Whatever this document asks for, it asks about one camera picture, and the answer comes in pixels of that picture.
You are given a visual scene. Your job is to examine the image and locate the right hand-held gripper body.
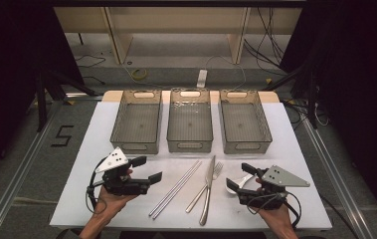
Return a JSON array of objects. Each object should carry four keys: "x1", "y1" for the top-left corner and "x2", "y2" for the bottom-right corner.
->
[{"x1": 237, "y1": 164, "x2": 311, "y2": 211}]

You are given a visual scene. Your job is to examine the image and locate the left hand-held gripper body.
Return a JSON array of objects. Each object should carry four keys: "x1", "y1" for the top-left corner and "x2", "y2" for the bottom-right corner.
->
[{"x1": 94, "y1": 146, "x2": 151, "y2": 197}]

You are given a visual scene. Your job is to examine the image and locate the silver table knife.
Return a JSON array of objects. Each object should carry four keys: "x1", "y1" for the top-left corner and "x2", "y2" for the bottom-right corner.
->
[{"x1": 198, "y1": 154, "x2": 217, "y2": 227}]

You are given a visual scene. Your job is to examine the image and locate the silver fork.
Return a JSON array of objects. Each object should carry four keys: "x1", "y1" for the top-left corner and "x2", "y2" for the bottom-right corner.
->
[{"x1": 185, "y1": 161, "x2": 225, "y2": 214}]

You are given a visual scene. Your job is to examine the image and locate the smoky clear plastic bin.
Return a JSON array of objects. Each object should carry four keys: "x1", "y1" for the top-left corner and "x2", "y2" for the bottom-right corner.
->
[
  {"x1": 109, "y1": 89, "x2": 163, "y2": 155},
  {"x1": 219, "y1": 89, "x2": 274, "y2": 155},
  {"x1": 166, "y1": 88, "x2": 214, "y2": 154}
]

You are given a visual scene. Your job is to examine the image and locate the person's left hand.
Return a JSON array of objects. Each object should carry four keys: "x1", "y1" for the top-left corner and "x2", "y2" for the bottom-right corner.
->
[{"x1": 91, "y1": 168, "x2": 138, "y2": 219}]

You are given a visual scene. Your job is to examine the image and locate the person's right hand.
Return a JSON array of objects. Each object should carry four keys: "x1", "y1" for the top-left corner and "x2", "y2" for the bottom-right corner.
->
[{"x1": 250, "y1": 177, "x2": 297, "y2": 231}]

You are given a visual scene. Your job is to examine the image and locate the white table cover sheet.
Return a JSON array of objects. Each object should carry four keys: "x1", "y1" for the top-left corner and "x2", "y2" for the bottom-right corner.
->
[{"x1": 49, "y1": 101, "x2": 333, "y2": 231}]

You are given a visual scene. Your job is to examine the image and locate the black metal stand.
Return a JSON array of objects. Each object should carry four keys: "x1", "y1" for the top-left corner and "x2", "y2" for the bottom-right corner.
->
[
  {"x1": 34, "y1": 64, "x2": 98, "y2": 132},
  {"x1": 262, "y1": 61, "x2": 320, "y2": 129}
]

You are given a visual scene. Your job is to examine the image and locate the white power strip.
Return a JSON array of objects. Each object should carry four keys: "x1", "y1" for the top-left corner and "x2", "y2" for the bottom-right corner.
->
[{"x1": 196, "y1": 69, "x2": 209, "y2": 90}]

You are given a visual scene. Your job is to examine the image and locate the light wooden shelf unit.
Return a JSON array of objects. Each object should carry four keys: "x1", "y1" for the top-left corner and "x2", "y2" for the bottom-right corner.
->
[{"x1": 54, "y1": 6, "x2": 303, "y2": 66}]

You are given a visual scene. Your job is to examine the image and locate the right hand-held gripper black cable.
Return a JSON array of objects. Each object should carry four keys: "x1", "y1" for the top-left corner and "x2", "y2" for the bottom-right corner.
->
[{"x1": 252, "y1": 190, "x2": 303, "y2": 230}]

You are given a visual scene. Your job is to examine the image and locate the hand-held gripper black cable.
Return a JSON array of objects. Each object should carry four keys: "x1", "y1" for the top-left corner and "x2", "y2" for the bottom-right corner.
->
[
  {"x1": 252, "y1": 190, "x2": 303, "y2": 230},
  {"x1": 85, "y1": 164, "x2": 108, "y2": 214}
]

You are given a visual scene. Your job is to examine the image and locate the left hand-held gripper black cable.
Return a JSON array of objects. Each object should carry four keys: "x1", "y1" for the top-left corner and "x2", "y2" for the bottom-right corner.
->
[{"x1": 85, "y1": 164, "x2": 108, "y2": 214}]

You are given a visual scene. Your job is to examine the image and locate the metal floor rail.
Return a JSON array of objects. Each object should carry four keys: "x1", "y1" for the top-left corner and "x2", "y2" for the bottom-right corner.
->
[
  {"x1": 300, "y1": 118, "x2": 376, "y2": 239},
  {"x1": 0, "y1": 99, "x2": 65, "y2": 239}
]

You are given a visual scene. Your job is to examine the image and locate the tangled floor cables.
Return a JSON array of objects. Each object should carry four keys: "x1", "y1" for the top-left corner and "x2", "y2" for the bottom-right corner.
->
[{"x1": 281, "y1": 99, "x2": 330, "y2": 127}]

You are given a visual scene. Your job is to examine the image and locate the yellow cable coil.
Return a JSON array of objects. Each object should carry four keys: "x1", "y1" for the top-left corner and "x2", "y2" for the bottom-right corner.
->
[{"x1": 130, "y1": 67, "x2": 149, "y2": 82}]

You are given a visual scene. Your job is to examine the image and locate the white floor cable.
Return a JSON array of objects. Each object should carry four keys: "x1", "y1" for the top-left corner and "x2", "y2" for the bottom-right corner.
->
[{"x1": 205, "y1": 54, "x2": 248, "y2": 91}]

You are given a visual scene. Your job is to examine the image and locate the thin black floor cable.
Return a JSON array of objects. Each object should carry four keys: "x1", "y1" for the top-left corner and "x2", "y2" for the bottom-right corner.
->
[{"x1": 74, "y1": 54, "x2": 107, "y2": 86}]

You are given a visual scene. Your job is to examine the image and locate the hanging black cable bundle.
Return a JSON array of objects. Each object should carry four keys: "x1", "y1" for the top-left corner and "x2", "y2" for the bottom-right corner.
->
[{"x1": 243, "y1": 6, "x2": 287, "y2": 75}]

